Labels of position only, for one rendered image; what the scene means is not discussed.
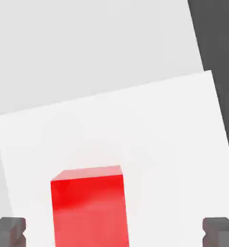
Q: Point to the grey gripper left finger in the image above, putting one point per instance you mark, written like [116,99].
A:
[6,231]

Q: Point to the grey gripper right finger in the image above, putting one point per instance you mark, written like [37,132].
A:
[220,232]

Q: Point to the small red cube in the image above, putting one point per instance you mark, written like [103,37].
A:
[89,208]

